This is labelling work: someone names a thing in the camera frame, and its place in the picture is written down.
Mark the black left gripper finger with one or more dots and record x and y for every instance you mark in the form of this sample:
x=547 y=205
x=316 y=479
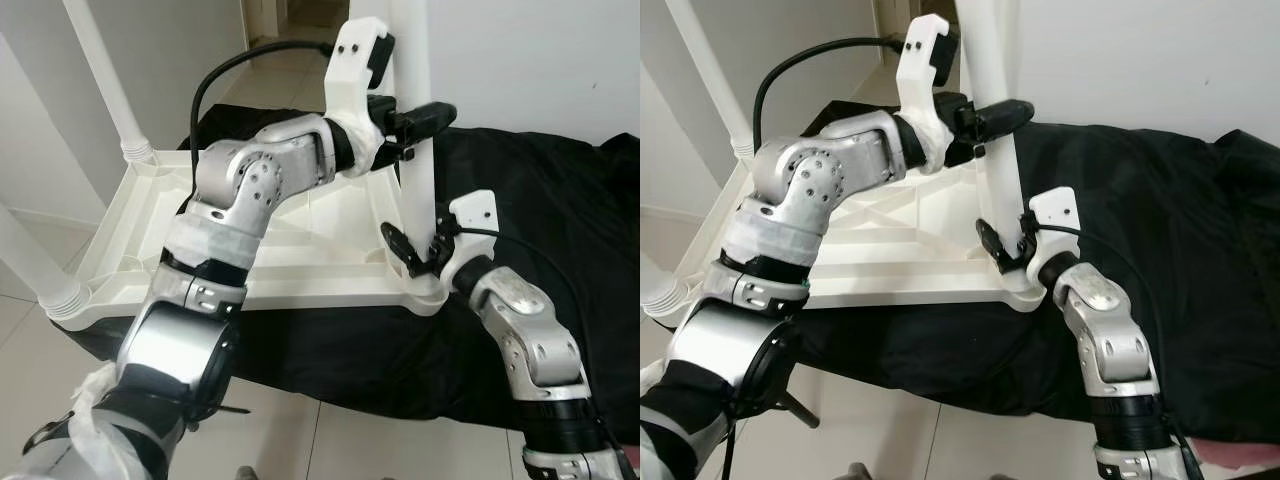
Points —
x=1005 y=113
x=432 y=117

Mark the white plastic table top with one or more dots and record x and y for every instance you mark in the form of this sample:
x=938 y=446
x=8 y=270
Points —
x=300 y=275
x=900 y=280

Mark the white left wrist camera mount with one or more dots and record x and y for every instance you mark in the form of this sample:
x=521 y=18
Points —
x=915 y=85
x=345 y=90

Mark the white door frame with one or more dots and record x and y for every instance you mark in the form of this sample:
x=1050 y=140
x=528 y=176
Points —
x=890 y=12
x=262 y=15

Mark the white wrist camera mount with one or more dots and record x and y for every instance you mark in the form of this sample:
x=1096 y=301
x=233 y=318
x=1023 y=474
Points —
x=345 y=90
x=915 y=85
x=1055 y=210
x=475 y=215

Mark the white plastic table leg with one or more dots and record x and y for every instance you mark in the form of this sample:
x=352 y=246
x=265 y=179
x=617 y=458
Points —
x=415 y=190
x=715 y=80
x=1000 y=190
x=110 y=80
x=655 y=295
x=30 y=265

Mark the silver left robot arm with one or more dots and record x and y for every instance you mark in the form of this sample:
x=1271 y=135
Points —
x=810 y=180
x=250 y=180

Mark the black cloth table cover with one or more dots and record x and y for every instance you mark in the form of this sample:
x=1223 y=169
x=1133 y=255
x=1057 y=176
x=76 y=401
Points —
x=1180 y=250
x=560 y=250

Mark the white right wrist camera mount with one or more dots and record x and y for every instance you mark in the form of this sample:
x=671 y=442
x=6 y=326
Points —
x=475 y=215
x=1055 y=210

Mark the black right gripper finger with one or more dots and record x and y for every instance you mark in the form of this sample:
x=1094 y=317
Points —
x=992 y=245
x=402 y=248

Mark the pink cushion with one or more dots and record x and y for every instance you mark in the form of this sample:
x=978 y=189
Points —
x=1245 y=455

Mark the grey robot left foot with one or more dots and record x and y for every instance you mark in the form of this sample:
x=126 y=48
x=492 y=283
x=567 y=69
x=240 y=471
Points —
x=245 y=472
x=862 y=472

